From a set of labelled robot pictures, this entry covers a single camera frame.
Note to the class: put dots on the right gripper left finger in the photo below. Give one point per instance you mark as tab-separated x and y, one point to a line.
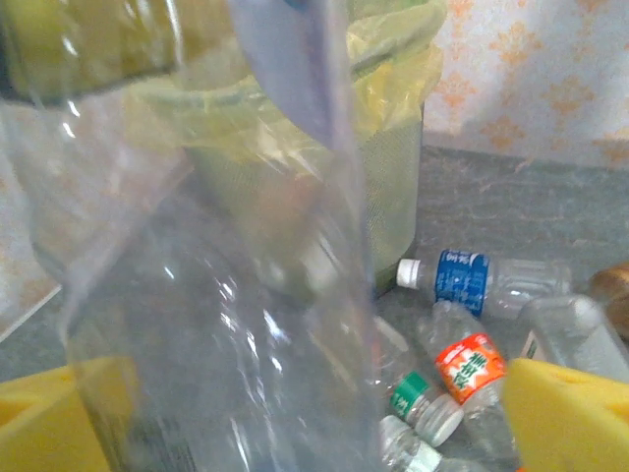
34	423

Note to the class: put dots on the blue label water bottle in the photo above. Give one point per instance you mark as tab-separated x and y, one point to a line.
462	280

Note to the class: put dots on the green mesh waste bin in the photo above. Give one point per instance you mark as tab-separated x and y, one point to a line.
393	196

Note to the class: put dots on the red orange label soda bottle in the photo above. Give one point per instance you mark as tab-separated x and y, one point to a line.
469	369

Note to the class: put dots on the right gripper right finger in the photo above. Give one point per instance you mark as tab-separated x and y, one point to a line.
575	423

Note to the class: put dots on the clear bottle with blue cap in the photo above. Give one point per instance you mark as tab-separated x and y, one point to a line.
221	319

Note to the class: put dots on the clear square bottle white label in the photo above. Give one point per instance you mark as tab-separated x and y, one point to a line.
570	329

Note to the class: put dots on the white green label bottle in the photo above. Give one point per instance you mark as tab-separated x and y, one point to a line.
408	452

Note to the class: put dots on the brown red label drink bottle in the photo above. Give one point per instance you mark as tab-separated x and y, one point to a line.
614	295

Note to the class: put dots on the green label water bottle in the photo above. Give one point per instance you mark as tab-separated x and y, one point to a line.
410	393

